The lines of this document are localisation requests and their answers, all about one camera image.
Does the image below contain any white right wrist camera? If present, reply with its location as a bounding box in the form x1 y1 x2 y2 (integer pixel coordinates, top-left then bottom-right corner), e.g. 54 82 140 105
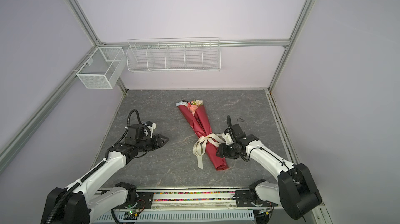
222 133 233 146

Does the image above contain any dark red wrapping paper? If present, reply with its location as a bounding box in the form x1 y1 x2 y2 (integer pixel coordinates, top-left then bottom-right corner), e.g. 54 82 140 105
175 100 229 172

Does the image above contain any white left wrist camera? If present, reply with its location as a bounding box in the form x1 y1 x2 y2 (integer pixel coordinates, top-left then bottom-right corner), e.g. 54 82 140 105
144 121 156 138

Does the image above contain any small white mesh basket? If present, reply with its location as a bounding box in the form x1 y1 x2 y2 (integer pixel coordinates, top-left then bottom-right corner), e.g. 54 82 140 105
77 47 127 89

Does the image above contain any white perforated vent panel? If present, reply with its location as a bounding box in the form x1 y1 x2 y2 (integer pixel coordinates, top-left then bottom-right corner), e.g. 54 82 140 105
114 209 256 224

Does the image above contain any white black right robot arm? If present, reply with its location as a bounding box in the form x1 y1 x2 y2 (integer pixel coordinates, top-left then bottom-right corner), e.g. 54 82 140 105
216 122 322 220

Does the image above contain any red pink fake rose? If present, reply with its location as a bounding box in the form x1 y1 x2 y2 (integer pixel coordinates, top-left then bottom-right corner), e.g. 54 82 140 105
187 102 199 116

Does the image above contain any aluminium frame profile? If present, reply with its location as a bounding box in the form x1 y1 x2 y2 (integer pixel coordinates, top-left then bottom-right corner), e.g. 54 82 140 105
1 0 316 173

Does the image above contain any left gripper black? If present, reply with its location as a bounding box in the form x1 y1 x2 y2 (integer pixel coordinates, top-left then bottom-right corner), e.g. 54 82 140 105
136 134 169 152

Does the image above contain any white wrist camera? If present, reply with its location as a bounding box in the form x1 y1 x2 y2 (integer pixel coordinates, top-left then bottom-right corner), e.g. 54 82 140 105
222 133 233 146
144 121 156 138

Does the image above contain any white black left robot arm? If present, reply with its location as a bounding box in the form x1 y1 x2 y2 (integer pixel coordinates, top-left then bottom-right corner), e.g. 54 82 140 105
41 122 169 224

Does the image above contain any cream printed ribbon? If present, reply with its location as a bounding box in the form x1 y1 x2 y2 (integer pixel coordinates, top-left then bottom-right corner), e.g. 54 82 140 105
192 133 229 171

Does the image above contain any black corrugated left cable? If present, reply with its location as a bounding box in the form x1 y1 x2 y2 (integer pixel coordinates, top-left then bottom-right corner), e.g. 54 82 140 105
45 109 143 224

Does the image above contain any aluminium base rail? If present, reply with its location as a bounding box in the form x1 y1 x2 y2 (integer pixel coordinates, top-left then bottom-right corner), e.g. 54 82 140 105
57 186 327 224

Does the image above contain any cream fake rose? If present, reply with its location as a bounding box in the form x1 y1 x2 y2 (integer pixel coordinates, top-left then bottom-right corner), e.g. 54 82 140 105
192 100 203 106

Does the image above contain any long white wire basket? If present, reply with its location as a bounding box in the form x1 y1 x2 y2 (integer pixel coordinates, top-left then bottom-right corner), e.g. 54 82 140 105
127 38 221 72

